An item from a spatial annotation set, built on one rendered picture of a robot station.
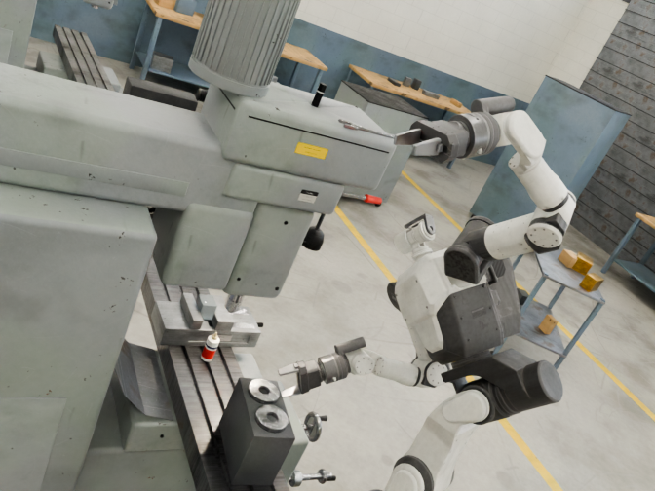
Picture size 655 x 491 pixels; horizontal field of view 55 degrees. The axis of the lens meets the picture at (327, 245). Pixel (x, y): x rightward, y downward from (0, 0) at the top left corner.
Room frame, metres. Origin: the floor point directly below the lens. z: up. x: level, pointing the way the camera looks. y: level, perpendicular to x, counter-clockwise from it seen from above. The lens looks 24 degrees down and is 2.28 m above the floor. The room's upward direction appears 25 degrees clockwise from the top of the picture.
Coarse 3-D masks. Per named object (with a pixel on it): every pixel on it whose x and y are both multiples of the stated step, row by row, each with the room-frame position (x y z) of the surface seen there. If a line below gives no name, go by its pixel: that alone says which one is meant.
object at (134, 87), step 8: (128, 80) 1.70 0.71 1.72; (136, 80) 1.72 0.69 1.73; (144, 80) 1.75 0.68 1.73; (128, 88) 1.68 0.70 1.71; (136, 88) 1.67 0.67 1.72; (144, 88) 1.69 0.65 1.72; (152, 88) 1.71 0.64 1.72; (160, 88) 1.74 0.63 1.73; (168, 88) 1.77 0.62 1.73; (136, 96) 1.67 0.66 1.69; (144, 96) 1.69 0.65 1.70; (152, 96) 1.70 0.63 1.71; (160, 96) 1.71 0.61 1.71; (168, 96) 1.72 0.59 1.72; (176, 96) 1.74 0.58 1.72; (184, 96) 1.76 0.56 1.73; (192, 96) 1.80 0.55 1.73; (168, 104) 1.73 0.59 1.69; (176, 104) 1.74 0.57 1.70; (184, 104) 1.75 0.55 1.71; (192, 104) 1.77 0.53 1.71
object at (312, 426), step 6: (312, 414) 1.98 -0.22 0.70; (318, 414) 1.98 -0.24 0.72; (306, 420) 2.00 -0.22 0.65; (312, 420) 1.98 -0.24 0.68; (318, 420) 1.95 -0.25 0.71; (324, 420) 1.97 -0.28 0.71; (306, 426) 1.94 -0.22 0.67; (312, 426) 1.96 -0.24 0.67; (318, 426) 1.93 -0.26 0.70; (306, 432) 1.97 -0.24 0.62; (312, 432) 1.95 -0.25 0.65; (318, 432) 1.92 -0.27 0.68; (312, 438) 1.93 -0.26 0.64; (318, 438) 1.92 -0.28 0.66
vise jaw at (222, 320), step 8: (216, 296) 1.89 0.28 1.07; (216, 304) 1.84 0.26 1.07; (224, 304) 1.86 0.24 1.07; (216, 312) 1.80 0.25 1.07; (224, 312) 1.82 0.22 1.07; (216, 320) 1.76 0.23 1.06; (224, 320) 1.78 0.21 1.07; (232, 320) 1.80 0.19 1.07; (216, 328) 1.76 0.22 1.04; (224, 328) 1.77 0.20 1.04
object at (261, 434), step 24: (240, 384) 1.42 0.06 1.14; (264, 384) 1.44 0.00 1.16; (240, 408) 1.36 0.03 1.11; (264, 408) 1.35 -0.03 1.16; (240, 432) 1.31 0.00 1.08; (264, 432) 1.28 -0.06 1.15; (288, 432) 1.32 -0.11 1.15; (240, 456) 1.27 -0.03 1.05; (264, 456) 1.27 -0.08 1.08; (240, 480) 1.26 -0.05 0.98; (264, 480) 1.29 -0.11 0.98
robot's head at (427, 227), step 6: (420, 216) 1.78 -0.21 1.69; (426, 216) 1.77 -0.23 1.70; (432, 216) 1.80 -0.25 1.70; (408, 222) 1.80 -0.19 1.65; (414, 222) 1.79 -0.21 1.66; (420, 222) 1.76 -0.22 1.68; (426, 222) 1.75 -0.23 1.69; (432, 222) 1.78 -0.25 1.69; (408, 228) 1.81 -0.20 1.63; (420, 228) 1.74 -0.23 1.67; (426, 228) 1.74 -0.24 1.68; (432, 228) 1.76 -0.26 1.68; (426, 234) 1.73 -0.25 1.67; (432, 234) 1.74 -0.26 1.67
